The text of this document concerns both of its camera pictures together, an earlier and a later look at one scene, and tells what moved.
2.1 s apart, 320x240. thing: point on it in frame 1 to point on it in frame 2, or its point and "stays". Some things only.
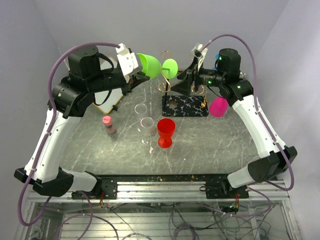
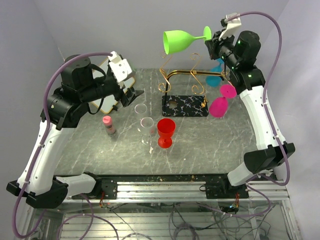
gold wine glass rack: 183,106 stays
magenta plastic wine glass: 218,107 stays
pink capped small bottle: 107,121 stays
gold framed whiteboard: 115,95 stays
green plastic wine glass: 152,68 to 176,41
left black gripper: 134,80 to 126,99
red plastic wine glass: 166,127 stays
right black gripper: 184,87 to 213,44
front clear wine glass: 147,129 stays
